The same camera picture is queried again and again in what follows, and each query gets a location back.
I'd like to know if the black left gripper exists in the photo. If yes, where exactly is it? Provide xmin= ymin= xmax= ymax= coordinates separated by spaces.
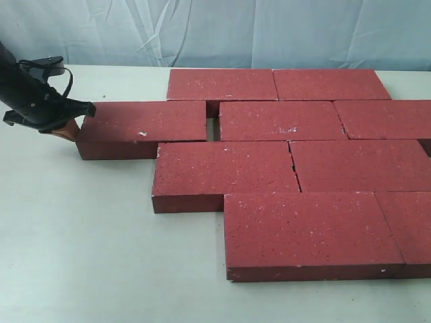
xmin=2 ymin=80 xmax=96 ymax=141

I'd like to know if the red brick with chipped corner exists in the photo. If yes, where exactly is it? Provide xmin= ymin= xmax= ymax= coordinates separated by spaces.
xmin=219 ymin=101 xmax=347 ymax=141

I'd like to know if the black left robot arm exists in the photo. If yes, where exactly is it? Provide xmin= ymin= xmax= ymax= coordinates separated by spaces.
xmin=1 ymin=45 xmax=96 ymax=142

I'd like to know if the red brick back row left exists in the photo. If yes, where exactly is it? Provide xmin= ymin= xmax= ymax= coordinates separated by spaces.
xmin=166 ymin=69 xmax=278 ymax=117

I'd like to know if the red brick back row right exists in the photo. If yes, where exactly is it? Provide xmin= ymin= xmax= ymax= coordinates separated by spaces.
xmin=273 ymin=69 xmax=391 ymax=101

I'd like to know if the red brick third row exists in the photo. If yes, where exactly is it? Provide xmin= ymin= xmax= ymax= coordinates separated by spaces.
xmin=290 ymin=139 xmax=430 ymax=192

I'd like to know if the red brick second row right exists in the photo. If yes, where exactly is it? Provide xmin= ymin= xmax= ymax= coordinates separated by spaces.
xmin=333 ymin=100 xmax=430 ymax=155

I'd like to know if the white backdrop curtain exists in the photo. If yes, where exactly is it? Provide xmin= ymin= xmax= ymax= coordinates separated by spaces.
xmin=1 ymin=1 xmax=430 ymax=71

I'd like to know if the black cable loop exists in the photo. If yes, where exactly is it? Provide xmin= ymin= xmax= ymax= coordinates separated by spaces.
xmin=46 ymin=67 xmax=74 ymax=100

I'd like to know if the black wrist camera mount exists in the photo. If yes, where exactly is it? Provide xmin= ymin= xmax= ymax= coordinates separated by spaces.
xmin=17 ymin=56 xmax=65 ymax=83

